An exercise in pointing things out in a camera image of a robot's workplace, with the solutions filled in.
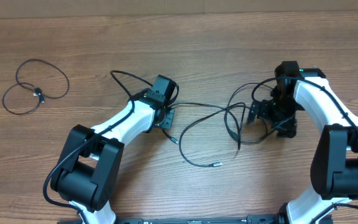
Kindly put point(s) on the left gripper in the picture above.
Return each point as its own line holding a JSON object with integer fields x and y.
{"x": 168, "y": 121}

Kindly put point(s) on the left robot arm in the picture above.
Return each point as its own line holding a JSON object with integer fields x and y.
{"x": 87, "y": 169}

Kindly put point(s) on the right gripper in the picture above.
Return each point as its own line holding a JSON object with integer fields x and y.
{"x": 289, "y": 127}

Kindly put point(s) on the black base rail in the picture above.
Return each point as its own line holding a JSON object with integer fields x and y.
{"x": 250, "y": 219}

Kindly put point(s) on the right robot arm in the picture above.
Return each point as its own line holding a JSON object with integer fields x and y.
{"x": 334, "y": 168}

